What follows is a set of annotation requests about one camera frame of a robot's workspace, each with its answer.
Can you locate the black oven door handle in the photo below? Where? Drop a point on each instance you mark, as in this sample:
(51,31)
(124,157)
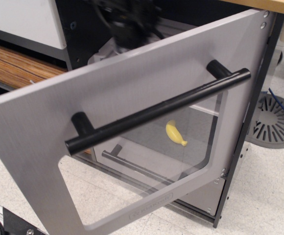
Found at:
(88,136)

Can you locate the grey toy oven door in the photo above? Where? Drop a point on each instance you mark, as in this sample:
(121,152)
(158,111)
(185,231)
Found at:
(35,121)

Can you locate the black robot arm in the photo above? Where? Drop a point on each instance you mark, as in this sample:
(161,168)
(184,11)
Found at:
(131,22)

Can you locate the grey oven shelf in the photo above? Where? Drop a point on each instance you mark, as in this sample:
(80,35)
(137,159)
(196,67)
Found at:
(207,110)

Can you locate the grey lower oven drawer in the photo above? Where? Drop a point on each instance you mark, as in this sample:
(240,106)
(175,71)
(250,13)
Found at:
(174,167)

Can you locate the yellow toy banana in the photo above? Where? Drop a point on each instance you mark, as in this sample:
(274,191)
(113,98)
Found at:
(173,134)

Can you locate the grey slotted round base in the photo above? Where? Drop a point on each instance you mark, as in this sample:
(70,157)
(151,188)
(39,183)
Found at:
(267,125)

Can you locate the upper wood-grain bin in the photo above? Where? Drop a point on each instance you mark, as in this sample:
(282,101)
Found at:
(18,70)

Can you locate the black plate with screw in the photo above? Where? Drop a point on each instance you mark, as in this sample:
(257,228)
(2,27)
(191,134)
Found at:
(14,225)

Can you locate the wooden countertop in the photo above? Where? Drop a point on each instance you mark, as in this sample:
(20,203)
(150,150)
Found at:
(271,5)

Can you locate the black drawer handle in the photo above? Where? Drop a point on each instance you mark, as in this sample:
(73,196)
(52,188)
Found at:
(113,156)

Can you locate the black toy kitchen frame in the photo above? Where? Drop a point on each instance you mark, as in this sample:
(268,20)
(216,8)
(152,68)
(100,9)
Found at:
(70,34)

